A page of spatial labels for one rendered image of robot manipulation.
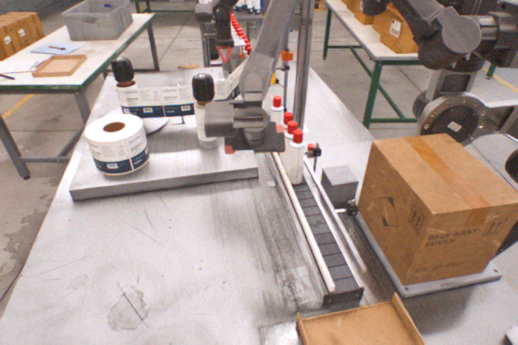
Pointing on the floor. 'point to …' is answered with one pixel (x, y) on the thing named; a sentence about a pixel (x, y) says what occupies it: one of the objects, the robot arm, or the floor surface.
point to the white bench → (95, 48)
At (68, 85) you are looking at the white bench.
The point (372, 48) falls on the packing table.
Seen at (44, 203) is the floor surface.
